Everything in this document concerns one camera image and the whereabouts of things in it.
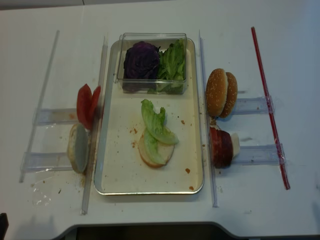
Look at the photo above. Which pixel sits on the tomato slice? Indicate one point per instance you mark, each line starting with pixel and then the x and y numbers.
pixel 94 103
pixel 83 107

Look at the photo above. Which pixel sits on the lettuce leaf on bun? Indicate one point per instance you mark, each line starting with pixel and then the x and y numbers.
pixel 155 131

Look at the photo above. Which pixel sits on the green lettuce in container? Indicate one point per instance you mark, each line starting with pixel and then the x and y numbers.
pixel 171 72

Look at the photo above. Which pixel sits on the stack of meat patties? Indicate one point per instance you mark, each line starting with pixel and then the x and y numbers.
pixel 222 149

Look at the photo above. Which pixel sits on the white cheese slice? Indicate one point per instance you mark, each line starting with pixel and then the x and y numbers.
pixel 235 144

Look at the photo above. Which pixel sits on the bottom bun slice on tray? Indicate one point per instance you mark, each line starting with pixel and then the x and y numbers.
pixel 165 150

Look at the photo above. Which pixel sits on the clear plastic container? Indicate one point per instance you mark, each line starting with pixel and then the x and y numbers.
pixel 160 40

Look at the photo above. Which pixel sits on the purple cabbage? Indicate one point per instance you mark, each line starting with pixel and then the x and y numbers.
pixel 141 66

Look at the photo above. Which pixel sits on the metal serving tray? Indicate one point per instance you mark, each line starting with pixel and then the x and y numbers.
pixel 119 168

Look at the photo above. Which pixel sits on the sesame bun top front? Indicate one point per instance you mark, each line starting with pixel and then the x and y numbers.
pixel 216 92

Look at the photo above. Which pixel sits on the sesame bun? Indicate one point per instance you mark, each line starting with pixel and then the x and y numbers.
pixel 216 92
pixel 232 94

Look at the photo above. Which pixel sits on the sesame bun top rear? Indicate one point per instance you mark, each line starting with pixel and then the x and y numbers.
pixel 232 94

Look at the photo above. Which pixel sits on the bun slice standing left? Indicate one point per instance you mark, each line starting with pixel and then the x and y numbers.
pixel 78 148

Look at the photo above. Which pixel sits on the clear holder upper right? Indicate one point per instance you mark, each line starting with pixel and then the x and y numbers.
pixel 251 106

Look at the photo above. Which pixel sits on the clear holder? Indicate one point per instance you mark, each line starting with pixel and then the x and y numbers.
pixel 47 116
pixel 37 162
pixel 271 154
pixel 251 106

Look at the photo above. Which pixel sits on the clear holder lower right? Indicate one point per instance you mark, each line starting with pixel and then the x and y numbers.
pixel 271 154

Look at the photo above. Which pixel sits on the clear holder upper left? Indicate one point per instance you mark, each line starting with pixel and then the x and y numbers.
pixel 47 116

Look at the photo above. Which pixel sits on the clear holder lower left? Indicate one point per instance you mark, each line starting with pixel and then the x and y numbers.
pixel 37 162

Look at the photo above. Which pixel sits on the dark object bottom left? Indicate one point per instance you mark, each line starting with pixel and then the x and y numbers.
pixel 4 224

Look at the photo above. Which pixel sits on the clear rail left of tray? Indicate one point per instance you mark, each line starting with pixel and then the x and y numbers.
pixel 95 131

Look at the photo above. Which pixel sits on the clear rail of tray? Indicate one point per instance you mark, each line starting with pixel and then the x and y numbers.
pixel 95 131
pixel 212 174

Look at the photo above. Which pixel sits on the clear rail right of tray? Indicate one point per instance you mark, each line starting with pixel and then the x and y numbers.
pixel 212 174

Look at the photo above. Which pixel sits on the clear rail far left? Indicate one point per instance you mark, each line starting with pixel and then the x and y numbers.
pixel 40 100

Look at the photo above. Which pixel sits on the red plastic rail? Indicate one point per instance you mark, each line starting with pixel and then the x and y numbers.
pixel 279 146

